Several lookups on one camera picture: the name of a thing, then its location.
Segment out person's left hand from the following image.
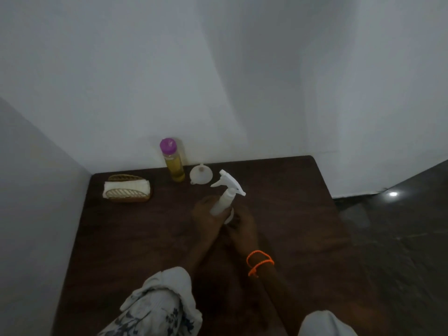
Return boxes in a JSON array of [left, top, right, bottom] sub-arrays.
[[191, 195, 233, 244]]

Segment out person's right hand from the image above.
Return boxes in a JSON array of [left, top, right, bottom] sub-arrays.
[[225, 205, 259, 257]]

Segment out white spray bottle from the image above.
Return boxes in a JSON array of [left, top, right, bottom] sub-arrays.
[[209, 169, 246, 225]]

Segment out person's left forearm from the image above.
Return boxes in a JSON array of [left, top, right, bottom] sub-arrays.
[[178, 238, 214, 280]]

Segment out person's right forearm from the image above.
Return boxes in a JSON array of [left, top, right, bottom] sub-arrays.
[[250, 253, 317, 327]]

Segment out white plastic funnel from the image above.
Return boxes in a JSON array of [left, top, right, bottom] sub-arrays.
[[189, 163, 213, 185]]

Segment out orange thread wristband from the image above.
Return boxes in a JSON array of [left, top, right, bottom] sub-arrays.
[[246, 250, 275, 278]]

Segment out yellow liquid bottle purple cap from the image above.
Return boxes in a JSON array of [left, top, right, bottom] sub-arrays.
[[160, 138, 186, 183]]

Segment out wicker napkin holder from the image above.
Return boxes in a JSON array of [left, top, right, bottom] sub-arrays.
[[104, 174, 152, 203]]

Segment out white folded napkins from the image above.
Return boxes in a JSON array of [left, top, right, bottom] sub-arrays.
[[102, 180, 151, 199]]

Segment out white floral left sleeve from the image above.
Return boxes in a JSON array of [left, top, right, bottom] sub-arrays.
[[97, 266, 203, 336]]

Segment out white right sleeve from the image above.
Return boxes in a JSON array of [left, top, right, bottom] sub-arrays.
[[297, 310, 358, 336]]

